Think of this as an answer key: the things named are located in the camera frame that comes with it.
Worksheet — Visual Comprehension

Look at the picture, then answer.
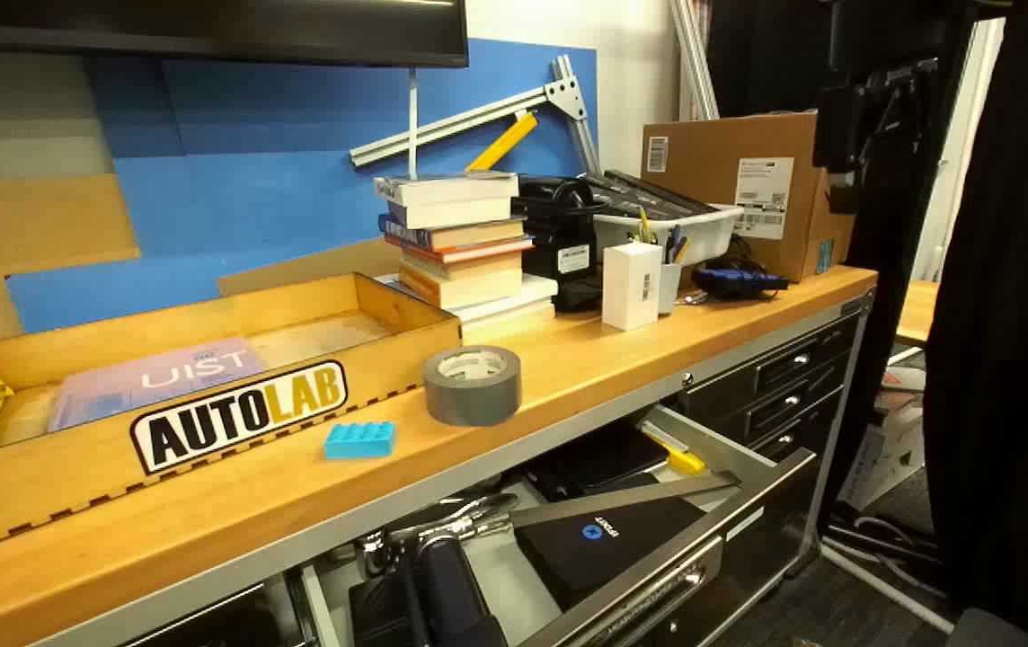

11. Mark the grey plastic bin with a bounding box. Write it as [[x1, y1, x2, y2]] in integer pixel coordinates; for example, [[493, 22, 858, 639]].
[[586, 168, 747, 268]]

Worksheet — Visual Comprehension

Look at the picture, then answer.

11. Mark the brown cardboard box with labels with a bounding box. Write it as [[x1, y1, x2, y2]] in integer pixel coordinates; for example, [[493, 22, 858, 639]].
[[637, 109, 858, 288]]

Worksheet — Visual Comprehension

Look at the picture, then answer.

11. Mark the blue foam board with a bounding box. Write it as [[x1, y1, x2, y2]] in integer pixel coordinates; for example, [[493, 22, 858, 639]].
[[3, 35, 603, 338]]

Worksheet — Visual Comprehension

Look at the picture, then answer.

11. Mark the brown cardboard sheet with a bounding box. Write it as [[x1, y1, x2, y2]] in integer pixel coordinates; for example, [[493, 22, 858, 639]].
[[0, 168, 144, 362]]

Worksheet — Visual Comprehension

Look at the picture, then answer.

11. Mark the black box with blue logo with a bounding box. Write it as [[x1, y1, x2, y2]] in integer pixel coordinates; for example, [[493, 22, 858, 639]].
[[510, 492, 713, 613]]

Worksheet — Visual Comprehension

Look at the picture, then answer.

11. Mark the red book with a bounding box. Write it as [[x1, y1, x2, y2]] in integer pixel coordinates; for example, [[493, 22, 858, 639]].
[[380, 230, 539, 268]]

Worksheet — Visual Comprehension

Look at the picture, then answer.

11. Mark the dark blue book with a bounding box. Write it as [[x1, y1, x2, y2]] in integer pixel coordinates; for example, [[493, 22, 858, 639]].
[[374, 211, 534, 254]]

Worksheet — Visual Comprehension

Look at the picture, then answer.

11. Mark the grey duct tape roll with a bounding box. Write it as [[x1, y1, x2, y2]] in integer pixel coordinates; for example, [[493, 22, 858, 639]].
[[421, 343, 524, 430]]

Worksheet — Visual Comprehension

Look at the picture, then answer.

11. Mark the black curtain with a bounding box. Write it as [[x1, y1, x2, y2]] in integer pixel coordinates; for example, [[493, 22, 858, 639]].
[[920, 0, 1028, 647]]

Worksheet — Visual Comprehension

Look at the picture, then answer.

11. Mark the white cup with pens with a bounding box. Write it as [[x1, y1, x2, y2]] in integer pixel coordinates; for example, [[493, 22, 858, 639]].
[[655, 223, 693, 319]]

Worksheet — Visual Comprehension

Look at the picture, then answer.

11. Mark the black device box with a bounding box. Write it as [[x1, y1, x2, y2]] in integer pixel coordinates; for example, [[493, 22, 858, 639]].
[[519, 173, 616, 319]]

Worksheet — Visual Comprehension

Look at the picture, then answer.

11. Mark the white vertical rail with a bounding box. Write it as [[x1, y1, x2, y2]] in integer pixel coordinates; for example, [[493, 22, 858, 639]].
[[906, 13, 1012, 288]]

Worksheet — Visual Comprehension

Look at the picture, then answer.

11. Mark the thick white book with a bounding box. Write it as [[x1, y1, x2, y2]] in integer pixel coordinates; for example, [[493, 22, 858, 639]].
[[372, 168, 524, 235]]

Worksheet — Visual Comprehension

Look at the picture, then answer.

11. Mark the flat black box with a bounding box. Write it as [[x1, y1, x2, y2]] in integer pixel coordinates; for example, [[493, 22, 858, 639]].
[[523, 416, 678, 506]]

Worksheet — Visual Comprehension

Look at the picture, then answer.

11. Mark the wooden tray with AUTOLAB label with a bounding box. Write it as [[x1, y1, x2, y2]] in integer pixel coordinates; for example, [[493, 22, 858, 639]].
[[0, 268, 468, 568]]

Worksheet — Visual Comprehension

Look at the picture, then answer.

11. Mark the blue toy brick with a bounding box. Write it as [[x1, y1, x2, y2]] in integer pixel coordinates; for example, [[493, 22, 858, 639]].
[[322, 416, 404, 468]]

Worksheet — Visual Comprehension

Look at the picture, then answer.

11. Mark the small yellow item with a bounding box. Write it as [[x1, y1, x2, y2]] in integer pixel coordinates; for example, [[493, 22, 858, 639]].
[[663, 442, 713, 477]]

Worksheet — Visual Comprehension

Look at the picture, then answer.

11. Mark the black drawer cabinet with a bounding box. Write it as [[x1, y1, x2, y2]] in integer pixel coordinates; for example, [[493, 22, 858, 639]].
[[667, 306, 873, 534]]

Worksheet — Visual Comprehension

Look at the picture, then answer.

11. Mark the black cylindrical object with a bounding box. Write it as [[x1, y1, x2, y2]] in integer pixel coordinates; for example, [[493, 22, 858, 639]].
[[407, 524, 513, 647]]

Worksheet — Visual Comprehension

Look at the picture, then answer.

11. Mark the yellow bar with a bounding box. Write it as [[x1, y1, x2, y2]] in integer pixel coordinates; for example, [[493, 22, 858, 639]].
[[465, 109, 543, 180]]

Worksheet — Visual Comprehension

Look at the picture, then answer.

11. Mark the blue and black tool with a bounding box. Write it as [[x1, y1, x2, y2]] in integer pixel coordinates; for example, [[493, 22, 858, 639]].
[[690, 259, 794, 306]]

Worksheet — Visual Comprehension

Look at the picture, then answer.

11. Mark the black monitor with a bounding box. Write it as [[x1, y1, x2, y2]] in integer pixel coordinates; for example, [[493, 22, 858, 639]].
[[0, 0, 471, 72]]

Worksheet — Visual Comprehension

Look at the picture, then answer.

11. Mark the white flat book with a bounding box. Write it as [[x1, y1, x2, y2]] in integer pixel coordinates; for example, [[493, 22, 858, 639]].
[[439, 273, 564, 345]]

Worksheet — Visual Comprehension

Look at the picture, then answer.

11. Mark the white carton box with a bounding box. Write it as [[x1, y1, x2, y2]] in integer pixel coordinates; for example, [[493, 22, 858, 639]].
[[597, 236, 669, 334]]

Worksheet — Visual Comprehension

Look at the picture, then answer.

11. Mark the metal drawer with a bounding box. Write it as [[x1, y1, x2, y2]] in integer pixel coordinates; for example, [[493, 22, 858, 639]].
[[283, 403, 824, 647]]

